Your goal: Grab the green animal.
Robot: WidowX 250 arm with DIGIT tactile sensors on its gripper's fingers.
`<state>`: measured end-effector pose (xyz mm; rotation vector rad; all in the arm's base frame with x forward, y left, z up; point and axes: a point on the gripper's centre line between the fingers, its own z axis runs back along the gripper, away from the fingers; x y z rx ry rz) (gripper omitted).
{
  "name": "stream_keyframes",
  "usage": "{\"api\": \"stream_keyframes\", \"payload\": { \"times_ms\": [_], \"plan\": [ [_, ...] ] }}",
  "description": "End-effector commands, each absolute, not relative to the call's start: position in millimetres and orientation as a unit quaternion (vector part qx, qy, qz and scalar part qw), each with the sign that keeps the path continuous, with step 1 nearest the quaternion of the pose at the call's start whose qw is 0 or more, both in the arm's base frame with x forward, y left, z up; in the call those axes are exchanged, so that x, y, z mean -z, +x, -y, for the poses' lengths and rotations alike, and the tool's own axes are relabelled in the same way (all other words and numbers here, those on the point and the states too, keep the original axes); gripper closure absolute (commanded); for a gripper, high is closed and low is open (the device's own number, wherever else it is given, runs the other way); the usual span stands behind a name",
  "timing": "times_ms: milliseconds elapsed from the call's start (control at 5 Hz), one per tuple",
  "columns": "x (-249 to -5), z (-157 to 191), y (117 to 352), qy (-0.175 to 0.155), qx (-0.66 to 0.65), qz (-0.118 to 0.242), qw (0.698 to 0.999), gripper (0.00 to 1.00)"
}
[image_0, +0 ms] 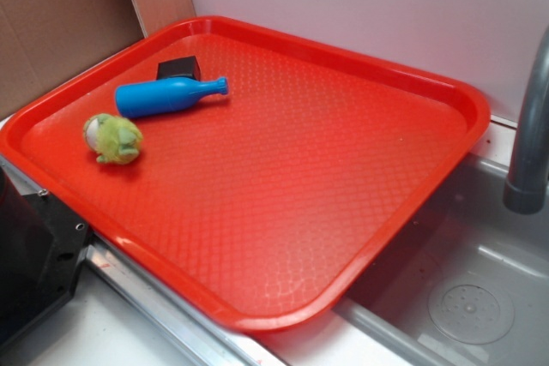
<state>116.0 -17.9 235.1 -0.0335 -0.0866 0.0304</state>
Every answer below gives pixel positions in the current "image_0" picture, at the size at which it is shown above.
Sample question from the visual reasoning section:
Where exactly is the blue plastic toy bottle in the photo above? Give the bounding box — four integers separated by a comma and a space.
114, 77, 229, 118

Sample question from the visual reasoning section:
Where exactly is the red plastic tray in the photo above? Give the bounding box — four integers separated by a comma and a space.
1, 17, 490, 333

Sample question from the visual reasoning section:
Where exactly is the grey sink faucet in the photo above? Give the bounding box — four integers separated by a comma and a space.
504, 33, 548, 214

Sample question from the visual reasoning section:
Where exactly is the round sink drain cover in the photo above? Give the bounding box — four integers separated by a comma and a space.
428, 279, 515, 345

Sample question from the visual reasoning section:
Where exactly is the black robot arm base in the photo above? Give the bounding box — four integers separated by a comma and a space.
1, 171, 91, 350

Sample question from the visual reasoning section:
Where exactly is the green plush animal toy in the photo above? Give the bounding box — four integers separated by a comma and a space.
82, 113, 143, 165

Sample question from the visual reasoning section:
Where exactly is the brown cardboard sheet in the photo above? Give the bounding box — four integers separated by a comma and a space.
1, 0, 195, 118

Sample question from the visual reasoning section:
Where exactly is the grey plastic sink basin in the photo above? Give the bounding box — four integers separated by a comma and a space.
335, 155, 548, 365

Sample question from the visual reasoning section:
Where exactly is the small black cube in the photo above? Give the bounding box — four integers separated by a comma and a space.
156, 56, 202, 81

